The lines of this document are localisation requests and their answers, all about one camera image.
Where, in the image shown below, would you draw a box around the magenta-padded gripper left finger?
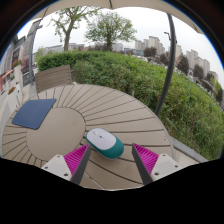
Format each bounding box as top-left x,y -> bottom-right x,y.
41,143 -> 92,186

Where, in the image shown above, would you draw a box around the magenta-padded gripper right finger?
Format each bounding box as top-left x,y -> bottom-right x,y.
131,142 -> 184,186

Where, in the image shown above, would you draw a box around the white and teal computer mouse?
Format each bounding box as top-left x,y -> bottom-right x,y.
85,127 -> 125,160

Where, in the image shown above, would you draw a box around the dark blue mouse pad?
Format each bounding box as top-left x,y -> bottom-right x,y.
11,98 -> 58,131

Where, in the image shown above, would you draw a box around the green hedge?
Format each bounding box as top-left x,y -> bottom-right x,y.
35,49 -> 224,161

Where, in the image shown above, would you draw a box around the beige slatted outdoor chair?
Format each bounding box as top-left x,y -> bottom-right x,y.
34,64 -> 73,94

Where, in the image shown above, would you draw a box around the curved dark parasol pole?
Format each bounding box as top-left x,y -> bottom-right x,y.
154,13 -> 178,118

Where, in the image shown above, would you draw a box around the white planter with flowers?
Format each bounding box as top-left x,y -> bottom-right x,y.
11,59 -> 24,84

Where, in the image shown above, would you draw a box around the distant apartment buildings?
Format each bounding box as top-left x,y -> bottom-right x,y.
134,35 -> 212,78

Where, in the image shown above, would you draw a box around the tall grey sign pylon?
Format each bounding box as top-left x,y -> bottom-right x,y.
26,19 -> 44,84

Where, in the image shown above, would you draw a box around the bare-trunked leaning tree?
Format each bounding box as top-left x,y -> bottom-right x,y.
49,5 -> 101,53

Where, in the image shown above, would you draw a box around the round-crowned green tree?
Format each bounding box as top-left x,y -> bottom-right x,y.
84,11 -> 138,53

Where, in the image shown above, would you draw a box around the beige parasol canopy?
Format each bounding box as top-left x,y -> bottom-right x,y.
31,0 -> 204,34

